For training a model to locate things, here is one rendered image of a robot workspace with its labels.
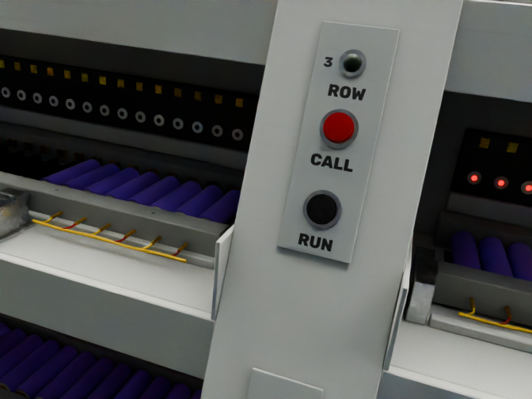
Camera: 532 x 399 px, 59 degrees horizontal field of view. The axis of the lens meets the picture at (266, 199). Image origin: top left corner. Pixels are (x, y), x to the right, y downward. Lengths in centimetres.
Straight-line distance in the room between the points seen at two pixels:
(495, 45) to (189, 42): 17
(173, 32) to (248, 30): 5
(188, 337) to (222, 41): 18
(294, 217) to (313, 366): 8
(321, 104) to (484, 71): 8
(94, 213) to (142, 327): 10
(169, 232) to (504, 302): 22
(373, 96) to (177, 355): 19
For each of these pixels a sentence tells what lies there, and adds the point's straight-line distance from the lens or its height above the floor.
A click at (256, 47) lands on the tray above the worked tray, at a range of 29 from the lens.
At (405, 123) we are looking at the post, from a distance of 25.
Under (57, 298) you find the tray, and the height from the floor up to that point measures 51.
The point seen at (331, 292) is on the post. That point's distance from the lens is 26.
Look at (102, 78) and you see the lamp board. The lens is 50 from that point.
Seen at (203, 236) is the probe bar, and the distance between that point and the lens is 32.
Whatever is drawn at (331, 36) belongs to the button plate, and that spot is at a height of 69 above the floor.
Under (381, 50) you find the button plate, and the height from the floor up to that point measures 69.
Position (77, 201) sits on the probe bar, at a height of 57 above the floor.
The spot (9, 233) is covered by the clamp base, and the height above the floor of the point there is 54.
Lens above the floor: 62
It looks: 4 degrees down
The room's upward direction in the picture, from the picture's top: 11 degrees clockwise
